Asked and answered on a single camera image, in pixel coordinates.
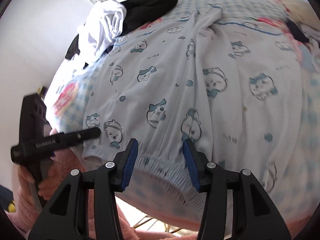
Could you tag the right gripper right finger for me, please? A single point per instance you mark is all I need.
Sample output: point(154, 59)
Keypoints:
point(254, 214)

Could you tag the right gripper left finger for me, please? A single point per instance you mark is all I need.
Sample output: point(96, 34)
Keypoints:
point(65, 216)

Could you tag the light blue cartoon print pants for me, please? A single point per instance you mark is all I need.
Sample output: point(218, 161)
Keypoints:
point(232, 87)

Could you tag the cream and navy clothes pile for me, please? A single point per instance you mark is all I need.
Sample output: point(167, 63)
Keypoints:
point(302, 21)

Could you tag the person's left hand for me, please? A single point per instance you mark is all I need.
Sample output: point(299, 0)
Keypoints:
point(48, 186)

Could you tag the pink fleece sleeve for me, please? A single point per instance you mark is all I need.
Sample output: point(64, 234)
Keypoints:
point(20, 223)

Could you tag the white garment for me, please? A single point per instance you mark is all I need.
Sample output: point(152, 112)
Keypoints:
point(104, 23)

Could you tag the black garment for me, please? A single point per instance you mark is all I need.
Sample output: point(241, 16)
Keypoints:
point(139, 12)

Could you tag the blue checkered cartoon bedsheet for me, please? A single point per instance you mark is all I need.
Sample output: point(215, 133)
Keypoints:
point(297, 193)

